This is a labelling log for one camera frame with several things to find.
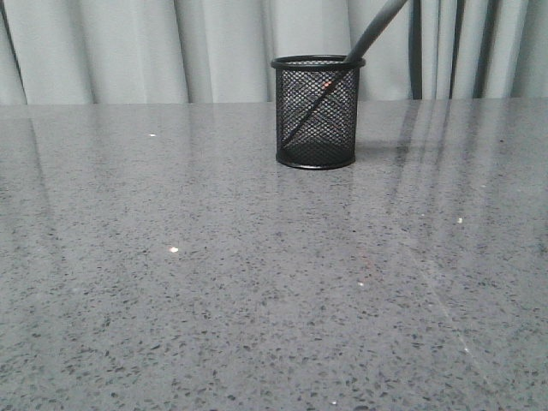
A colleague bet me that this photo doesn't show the black mesh pen bucket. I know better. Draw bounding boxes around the black mesh pen bucket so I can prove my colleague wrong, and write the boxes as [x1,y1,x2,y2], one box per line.
[271,55,366,170]

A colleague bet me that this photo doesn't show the light grey curtain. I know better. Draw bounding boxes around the light grey curtain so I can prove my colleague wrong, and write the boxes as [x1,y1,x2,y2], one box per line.
[1,1,547,105]

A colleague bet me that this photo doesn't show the grey orange handled scissors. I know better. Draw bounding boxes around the grey orange handled scissors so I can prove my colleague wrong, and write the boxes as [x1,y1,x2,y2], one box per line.
[286,0,407,143]

